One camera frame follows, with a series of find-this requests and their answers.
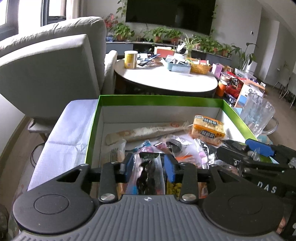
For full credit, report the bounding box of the blue white carton box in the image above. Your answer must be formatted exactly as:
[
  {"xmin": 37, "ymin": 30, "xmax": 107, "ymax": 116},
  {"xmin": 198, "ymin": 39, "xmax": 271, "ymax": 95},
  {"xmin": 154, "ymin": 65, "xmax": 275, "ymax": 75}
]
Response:
[{"xmin": 234, "ymin": 79, "xmax": 265, "ymax": 108}]

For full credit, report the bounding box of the yellow woven basket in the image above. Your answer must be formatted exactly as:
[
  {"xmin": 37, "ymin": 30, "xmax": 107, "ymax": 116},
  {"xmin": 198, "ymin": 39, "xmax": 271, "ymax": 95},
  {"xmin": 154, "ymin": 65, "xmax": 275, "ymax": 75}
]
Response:
[{"xmin": 190, "ymin": 62, "xmax": 212, "ymax": 75}]

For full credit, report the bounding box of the orange cracker package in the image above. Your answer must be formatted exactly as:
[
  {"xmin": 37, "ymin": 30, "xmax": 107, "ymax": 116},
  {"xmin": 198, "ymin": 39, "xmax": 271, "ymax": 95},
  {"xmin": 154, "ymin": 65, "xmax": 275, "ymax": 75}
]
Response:
[{"xmin": 190, "ymin": 114, "xmax": 225, "ymax": 146}]

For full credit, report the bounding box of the white round coffee table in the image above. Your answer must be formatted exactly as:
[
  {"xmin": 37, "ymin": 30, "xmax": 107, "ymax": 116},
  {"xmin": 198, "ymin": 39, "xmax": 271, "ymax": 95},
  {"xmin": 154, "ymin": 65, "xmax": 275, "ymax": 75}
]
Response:
[{"xmin": 114, "ymin": 59, "xmax": 218, "ymax": 98}]

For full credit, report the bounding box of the green cardboard box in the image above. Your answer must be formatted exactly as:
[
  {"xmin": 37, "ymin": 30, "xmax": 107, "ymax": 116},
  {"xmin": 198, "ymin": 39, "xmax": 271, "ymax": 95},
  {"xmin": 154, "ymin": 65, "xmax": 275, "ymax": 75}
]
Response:
[{"xmin": 85, "ymin": 95, "xmax": 256, "ymax": 167}]

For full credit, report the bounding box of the clear glass mug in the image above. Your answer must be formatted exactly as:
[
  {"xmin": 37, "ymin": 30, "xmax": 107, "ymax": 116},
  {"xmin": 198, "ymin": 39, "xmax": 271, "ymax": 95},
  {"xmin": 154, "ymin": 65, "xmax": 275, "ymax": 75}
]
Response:
[{"xmin": 240, "ymin": 93, "xmax": 279, "ymax": 137}]

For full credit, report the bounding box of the black wall television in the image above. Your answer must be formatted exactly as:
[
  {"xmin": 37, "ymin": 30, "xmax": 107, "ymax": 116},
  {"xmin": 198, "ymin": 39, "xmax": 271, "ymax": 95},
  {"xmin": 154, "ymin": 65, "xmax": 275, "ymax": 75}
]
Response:
[{"xmin": 125, "ymin": 0, "xmax": 216, "ymax": 35}]

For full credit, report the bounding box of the red flower decoration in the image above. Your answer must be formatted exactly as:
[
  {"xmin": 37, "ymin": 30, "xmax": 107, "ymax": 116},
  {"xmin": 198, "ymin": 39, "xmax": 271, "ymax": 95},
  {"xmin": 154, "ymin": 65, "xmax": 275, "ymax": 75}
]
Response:
[{"xmin": 104, "ymin": 14, "xmax": 118, "ymax": 32}]

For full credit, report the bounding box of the silver foil snack packet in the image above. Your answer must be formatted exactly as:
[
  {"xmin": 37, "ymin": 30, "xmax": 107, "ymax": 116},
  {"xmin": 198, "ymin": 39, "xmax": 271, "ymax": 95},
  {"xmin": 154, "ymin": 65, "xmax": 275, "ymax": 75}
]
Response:
[{"xmin": 194, "ymin": 138, "xmax": 217, "ymax": 169}]

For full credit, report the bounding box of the potted spider plant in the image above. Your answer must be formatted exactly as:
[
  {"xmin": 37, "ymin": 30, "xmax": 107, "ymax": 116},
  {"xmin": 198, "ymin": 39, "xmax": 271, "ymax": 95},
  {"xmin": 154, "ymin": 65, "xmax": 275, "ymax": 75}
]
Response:
[{"xmin": 181, "ymin": 34, "xmax": 201, "ymax": 58}]

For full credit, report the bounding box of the yellow tin can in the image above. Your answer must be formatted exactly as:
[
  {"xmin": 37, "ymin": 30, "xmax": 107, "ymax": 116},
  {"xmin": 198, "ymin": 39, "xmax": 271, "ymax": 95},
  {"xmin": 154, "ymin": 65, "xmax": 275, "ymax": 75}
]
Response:
[{"xmin": 125, "ymin": 50, "xmax": 138, "ymax": 69}]

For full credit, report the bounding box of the white air purifier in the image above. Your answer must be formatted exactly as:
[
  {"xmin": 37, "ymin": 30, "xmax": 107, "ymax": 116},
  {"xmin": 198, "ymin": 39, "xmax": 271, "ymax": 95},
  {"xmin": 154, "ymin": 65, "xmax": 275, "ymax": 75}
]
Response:
[{"xmin": 245, "ymin": 61, "xmax": 257, "ymax": 75}]

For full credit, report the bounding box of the dark framed window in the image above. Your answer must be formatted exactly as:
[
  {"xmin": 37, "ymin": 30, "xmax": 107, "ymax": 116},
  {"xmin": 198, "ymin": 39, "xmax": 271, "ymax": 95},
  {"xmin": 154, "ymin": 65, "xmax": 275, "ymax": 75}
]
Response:
[{"xmin": 1, "ymin": 0, "xmax": 67, "ymax": 40}]

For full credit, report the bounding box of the grey tv cabinet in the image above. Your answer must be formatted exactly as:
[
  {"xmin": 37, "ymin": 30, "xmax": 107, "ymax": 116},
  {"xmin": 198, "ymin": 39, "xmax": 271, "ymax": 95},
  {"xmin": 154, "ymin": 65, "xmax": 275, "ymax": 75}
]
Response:
[{"xmin": 106, "ymin": 42, "xmax": 232, "ymax": 66}]

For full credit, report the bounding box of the orange cup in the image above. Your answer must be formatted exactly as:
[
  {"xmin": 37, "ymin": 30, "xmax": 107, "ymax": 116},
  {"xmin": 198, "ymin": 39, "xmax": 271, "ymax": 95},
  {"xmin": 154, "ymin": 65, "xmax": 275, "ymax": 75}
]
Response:
[{"xmin": 216, "ymin": 80, "xmax": 228, "ymax": 97}]

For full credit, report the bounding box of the clear bag dark snack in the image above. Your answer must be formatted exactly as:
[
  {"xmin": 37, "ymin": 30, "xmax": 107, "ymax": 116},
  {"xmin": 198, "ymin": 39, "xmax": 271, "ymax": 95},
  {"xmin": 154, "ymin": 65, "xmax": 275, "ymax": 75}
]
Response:
[{"xmin": 125, "ymin": 152, "xmax": 166, "ymax": 195}]

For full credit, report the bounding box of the blue storage basket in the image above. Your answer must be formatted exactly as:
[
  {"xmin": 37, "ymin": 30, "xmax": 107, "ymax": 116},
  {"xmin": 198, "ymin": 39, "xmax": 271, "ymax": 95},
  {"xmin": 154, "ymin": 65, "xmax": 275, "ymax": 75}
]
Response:
[{"xmin": 166, "ymin": 63, "xmax": 191, "ymax": 74}]

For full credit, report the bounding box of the long beige snack packet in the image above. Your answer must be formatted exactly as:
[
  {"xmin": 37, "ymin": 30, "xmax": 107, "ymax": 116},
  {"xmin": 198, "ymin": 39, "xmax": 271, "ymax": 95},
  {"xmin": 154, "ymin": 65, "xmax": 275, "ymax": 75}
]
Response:
[{"xmin": 105, "ymin": 121, "xmax": 189, "ymax": 145}]

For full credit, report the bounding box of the grey sofa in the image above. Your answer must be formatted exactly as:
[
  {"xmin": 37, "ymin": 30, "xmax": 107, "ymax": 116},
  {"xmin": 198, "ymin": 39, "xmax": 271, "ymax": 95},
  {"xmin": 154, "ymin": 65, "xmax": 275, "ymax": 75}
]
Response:
[{"xmin": 0, "ymin": 16, "xmax": 118, "ymax": 120}]

